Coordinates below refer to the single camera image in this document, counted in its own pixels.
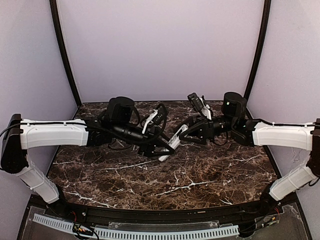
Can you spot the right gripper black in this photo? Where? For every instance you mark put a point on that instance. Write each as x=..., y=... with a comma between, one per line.
x=206, y=128

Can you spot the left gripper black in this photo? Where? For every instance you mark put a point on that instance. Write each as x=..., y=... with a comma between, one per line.
x=145, y=146

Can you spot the black frame post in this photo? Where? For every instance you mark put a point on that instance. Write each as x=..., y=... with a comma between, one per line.
x=63, y=51
x=259, y=48

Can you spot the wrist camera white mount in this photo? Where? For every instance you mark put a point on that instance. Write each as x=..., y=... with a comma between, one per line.
x=199, y=105
x=158, y=115

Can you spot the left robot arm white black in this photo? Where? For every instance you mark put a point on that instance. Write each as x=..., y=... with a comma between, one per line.
x=113, y=123

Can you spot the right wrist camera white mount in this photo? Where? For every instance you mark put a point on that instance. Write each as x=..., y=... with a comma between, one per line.
x=199, y=105

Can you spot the left black frame post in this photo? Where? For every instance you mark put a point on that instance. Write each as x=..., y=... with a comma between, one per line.
x=63, y=51

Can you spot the white slotted cable duct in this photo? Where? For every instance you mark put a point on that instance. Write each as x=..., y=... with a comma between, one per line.
x=135, y=231

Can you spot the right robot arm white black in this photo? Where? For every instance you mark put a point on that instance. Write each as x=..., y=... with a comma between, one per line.
x=257, y=132

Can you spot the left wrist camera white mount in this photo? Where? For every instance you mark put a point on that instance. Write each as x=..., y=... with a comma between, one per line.
x=158, y=115

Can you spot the white remote control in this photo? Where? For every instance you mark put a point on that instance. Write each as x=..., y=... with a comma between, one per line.
x=174, y=142

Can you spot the black front rail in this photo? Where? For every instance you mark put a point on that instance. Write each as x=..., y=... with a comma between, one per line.
x=240, y=214

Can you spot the right black frame post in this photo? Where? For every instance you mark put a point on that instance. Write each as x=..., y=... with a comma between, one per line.
x=259, y=48

